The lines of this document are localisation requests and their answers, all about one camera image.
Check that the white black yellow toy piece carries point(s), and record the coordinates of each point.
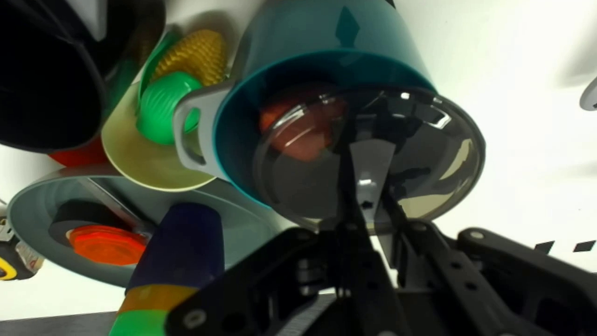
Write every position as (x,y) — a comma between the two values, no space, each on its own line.
(16,248)

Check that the red toy plate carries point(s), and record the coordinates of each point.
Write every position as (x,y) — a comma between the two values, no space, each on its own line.
(78,155)

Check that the yellow toy corn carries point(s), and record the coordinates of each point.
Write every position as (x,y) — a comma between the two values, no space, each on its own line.
(193,56)

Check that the yellow-green plastic bowl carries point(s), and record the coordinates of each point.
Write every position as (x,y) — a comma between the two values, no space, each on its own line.
(143,164)

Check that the purple plastic cup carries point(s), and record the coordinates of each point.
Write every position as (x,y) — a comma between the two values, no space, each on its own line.
(180,244)

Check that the blue toy pot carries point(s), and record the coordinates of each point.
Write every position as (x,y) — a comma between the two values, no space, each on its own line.
(324,37)

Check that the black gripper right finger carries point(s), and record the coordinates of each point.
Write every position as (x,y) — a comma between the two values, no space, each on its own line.
(498,280)

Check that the grey round plate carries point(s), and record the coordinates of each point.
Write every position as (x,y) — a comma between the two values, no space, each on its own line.
(39,211)

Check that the green toy vegetable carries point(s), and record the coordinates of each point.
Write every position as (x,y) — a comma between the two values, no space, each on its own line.
(162,108)

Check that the small orange plate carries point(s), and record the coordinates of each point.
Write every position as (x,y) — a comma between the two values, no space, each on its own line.
(106,244)

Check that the orange toy carrot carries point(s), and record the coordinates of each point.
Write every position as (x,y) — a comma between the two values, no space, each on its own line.
(300,127)

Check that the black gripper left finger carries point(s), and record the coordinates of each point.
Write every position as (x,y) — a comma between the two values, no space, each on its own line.
(300,280)

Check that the orange plastic cup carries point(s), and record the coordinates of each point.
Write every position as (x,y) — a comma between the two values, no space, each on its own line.
(156,299)

